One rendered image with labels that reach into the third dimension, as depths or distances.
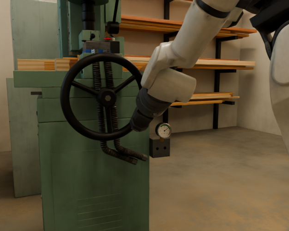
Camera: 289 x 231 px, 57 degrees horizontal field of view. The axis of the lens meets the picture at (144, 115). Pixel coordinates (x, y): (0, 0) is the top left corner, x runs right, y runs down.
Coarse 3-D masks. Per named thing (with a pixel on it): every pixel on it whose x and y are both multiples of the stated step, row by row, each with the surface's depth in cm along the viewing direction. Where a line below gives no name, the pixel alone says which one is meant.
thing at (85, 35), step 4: (84, 32) 110; (88, 32) 111; (92, 32) 111; (96, 32) 112; (80, 36) 116; (84, 36) 110; (88, 36) 111; (96, 36) 112; (80, 40) 116; (92, 40) 112; (96, 40) 112; (80, 44) 117; (80, 48) 118
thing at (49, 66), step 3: (45, 63) 110; (48, 63) 111; (51, 63) 111; (54, 63) 112; (135, 63) 124; (138, 63) 124; (45, 66) 111; (48, 66) 111; (51, 66) 111; (54, 66) 112; (138, 66) 124; (141, 66) 125; (45, 69) 111; (48, 69) 111; (51, 69) 112; (54, 69) 112; (123, 69) 122; (126, 69) 122
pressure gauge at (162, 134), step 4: (160, 124) 109; (164, 124) 109; (168, 124) 109; (156, 128) 109; (160, 128) 108; (164, 128) 109; (168, 128) 109; (156, 132) 109; (160, 132) 108; (164, 132) 109; (168, 132) 110; (160, 136) 108; (164, 136) 109; (168, 136) 110; (160, 140) 112
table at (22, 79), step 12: (24, 72) 94; (36, 72) 96; (48, 72) 97; (60, 72) 98; (24, 84) 95; (36, 84) 96; (48, 84) 97; (60, 84) 99; (84, 84) 92; (132, 84) 108
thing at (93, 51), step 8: (96, 64) 91; (96, 72) 92; (96, 80) 92; (112, 80) 94; (96, 88) 92; (112, 88) 94; (96, 104) 93; (112, 112) 95; (104, 120) 94; (112, 120) 95; (104, 128) 94; (112, 128) 96; (104, 144) 94; (120, 144) 97; (104, 152) 95; (112, 152) 96; (120, 152) 97; (128, 152) 99; (136, 152) 101; (128, 160) 101; (136, 160) 103; (144, 160) 104
